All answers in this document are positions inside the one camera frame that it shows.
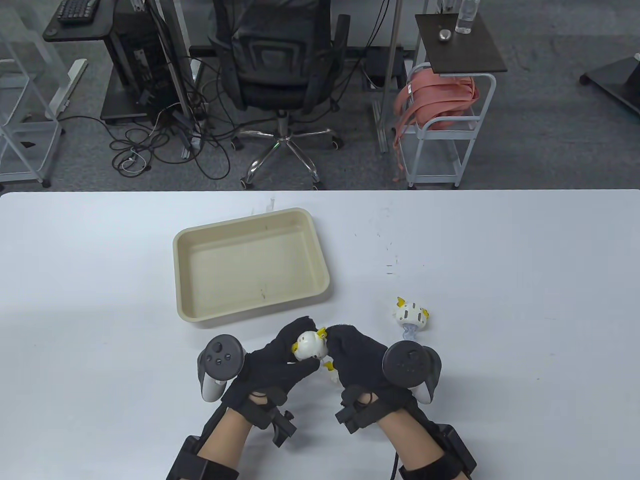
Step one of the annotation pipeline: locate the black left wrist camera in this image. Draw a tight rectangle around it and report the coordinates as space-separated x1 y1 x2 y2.
260 400 298 448

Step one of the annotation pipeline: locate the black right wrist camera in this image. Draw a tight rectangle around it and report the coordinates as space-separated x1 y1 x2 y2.
334 400 376 435

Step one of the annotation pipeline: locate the person's left forearm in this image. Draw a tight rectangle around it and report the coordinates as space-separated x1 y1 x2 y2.
197 406 257 471

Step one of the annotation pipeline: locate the black right forearm band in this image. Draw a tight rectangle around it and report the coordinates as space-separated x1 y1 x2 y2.
397 424 478 480

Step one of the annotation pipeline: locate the black stand base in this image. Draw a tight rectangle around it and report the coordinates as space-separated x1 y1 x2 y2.
580 52 640 119

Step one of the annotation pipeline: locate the aluminium frame post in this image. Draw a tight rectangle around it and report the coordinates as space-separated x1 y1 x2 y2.
372 0 404 154
145 0 194 159

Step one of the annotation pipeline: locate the clear water bottle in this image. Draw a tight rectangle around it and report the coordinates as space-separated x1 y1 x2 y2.
455 0 481 35

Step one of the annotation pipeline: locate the black left forearm band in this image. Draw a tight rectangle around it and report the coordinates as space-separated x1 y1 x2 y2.
166 435 240 480

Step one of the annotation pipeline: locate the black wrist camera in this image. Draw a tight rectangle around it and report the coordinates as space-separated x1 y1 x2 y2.
334 400 376 435
260 400 298 448

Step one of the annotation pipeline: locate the black computer desk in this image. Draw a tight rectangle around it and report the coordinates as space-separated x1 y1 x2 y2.
42 0 117 42

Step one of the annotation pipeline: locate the white coiled cable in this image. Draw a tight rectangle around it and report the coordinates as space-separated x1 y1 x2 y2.
121 149 152 174

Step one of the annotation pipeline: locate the black keyboard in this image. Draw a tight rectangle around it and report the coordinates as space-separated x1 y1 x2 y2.
56 0 101 24

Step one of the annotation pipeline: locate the person's right forearm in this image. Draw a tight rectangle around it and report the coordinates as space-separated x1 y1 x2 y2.
375 407 446 472

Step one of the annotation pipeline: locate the white wheeled cart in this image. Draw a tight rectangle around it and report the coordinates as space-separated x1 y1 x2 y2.
400 62 497 190

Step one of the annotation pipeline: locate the beige plastic tray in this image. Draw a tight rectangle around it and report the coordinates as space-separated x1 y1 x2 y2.
172 207 332 323

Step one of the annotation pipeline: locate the pink backpack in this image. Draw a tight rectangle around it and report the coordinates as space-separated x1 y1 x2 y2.
392 67 481 182

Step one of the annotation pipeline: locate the tangle of black floor cables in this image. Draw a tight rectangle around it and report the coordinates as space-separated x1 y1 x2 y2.
65 60 236 182

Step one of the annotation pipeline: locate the black computer tower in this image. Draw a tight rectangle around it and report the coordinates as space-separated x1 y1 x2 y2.
111 0 173 126

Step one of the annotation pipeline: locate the white metal rack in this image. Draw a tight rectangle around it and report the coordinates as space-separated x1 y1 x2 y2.
0 30 66 189

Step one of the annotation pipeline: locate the person's left hand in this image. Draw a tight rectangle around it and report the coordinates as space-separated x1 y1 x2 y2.
222 316 321 429

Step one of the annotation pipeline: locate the black box under desk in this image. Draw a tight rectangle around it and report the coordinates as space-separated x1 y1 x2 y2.
365 47 407 91

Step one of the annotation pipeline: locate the black mesh office chair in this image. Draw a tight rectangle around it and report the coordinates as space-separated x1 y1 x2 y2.
207 0 351 191

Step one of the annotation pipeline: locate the person's right hand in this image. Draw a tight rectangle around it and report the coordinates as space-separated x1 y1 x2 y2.
325 324 416 422

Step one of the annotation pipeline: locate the dark brown side tabletop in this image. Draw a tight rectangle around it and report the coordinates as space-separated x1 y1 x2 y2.
415 12 508 76

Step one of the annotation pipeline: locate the white desk foot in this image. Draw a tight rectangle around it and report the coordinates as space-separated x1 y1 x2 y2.
47 59 89 121

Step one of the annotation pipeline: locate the black left hand controller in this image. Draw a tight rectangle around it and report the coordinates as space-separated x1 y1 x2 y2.
197 334 247 402

